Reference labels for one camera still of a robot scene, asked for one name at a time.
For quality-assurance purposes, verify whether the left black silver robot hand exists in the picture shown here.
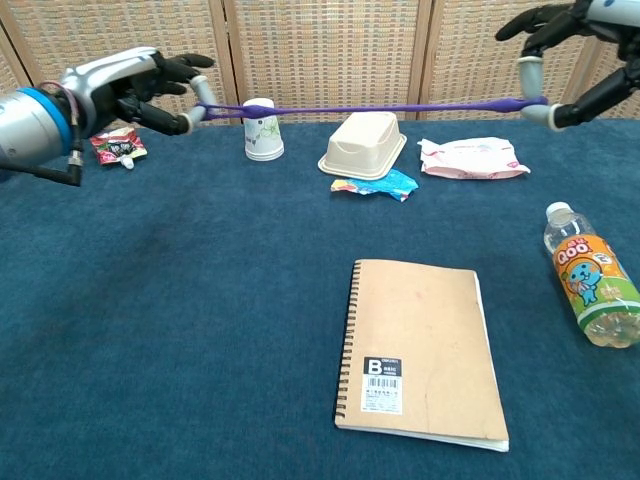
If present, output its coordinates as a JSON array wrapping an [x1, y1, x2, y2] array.
[[58, 46, 219, 141]]

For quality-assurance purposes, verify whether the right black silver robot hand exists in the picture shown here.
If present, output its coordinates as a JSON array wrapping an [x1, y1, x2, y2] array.
[[494, 0, 640, 132]]

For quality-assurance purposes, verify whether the red drink pouch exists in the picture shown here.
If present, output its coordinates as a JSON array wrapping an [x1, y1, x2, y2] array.
[[89, 125, 148, 171]]

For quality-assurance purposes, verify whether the white paper cup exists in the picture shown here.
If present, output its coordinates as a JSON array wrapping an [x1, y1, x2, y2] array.
[[243, 97, 285, 162]]

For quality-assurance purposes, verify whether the pink wet wipes pack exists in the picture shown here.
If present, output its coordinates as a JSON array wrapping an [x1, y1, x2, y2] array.
[[417, 137, 531, 180]]

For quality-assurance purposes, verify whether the woven bamboo folding screen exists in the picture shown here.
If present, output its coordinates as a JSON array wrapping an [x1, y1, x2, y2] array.
[[0, 0, 640, 132]]

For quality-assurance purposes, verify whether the Qoo plastic drink bottle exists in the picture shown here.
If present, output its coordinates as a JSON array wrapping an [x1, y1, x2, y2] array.
[[543, 201, 640, 350]]

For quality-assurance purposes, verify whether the blue felt table cover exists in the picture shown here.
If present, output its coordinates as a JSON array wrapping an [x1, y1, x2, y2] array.
[[0, 117, 640, 480]]

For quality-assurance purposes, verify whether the beige plastic tray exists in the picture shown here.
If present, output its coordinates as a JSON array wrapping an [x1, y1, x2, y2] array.
[[317, 111, 407, 180]]

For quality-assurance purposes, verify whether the blue crumpled snack wrapper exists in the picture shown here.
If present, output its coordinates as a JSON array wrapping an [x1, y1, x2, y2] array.
[[329, 168, 420, 203]]

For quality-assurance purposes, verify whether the kraft spiral notebook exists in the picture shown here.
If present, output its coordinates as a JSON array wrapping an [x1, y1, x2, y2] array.
[[333, 258, 510, 454]]

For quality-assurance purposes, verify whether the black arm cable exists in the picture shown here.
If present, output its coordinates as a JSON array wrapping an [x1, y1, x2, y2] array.
[[0, 134, 84, 188]]

